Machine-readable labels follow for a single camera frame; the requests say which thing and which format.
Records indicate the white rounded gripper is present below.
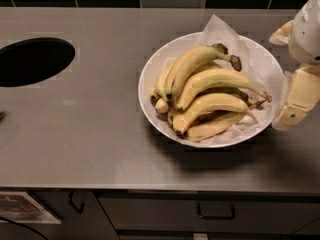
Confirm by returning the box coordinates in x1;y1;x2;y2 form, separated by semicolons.
269;0;320;131

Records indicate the black cable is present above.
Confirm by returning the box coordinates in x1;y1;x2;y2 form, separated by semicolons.
0;216;50;240

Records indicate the small left yellow banana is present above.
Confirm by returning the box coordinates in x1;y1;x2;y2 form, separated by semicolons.
149;62;174;114

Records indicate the grey cabinet door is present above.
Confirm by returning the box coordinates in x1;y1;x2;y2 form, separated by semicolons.
0;190;120;240

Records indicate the paper label on cabinet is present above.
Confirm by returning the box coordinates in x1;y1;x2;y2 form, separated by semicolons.
0;191;61;224

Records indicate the white bowl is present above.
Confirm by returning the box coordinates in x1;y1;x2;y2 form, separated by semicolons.
137;31;285;149

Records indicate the grey drawer front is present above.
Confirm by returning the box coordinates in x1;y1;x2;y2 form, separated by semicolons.
101;198;320;234

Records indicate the black cabinet door handle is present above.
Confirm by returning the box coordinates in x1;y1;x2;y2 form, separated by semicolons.
68;191;85;215

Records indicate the black drawer handle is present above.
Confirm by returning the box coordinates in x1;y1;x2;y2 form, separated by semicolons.
197;202;236;221

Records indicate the round black sink hole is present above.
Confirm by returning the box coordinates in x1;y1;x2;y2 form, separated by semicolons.
0;37;75;87

